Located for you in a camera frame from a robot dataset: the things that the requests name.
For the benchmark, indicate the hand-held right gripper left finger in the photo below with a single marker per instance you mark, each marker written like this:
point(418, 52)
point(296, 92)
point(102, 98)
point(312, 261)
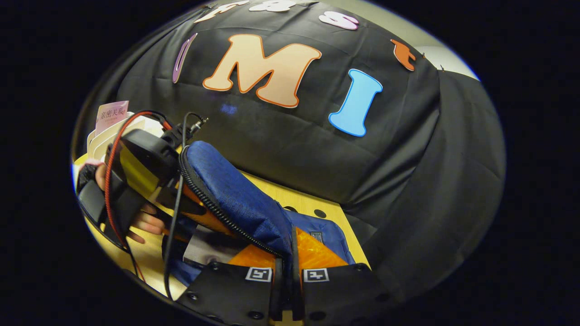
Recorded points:
point(226, 294)

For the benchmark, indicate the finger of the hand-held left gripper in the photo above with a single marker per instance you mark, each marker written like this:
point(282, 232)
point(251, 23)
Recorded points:
point(181, 201)

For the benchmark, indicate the black backdrop cloth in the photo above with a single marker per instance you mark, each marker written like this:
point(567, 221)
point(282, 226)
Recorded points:
point(294, 149)

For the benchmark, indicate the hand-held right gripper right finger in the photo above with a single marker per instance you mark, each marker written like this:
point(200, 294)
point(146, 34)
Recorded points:
point(295, 290)

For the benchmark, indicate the grey portrait cover book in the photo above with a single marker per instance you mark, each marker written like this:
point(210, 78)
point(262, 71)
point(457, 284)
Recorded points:
point(204, 246)

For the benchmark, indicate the blue schoolbag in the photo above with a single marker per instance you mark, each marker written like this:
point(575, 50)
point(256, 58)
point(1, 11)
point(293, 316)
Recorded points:
point(235, 194)

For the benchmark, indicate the pink and orange book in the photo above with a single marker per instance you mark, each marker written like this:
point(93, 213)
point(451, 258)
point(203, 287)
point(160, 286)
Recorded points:
point(111, 115)

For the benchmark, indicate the white bookshelf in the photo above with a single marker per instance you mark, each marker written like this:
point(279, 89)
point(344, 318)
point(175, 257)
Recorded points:
point(102, 140)

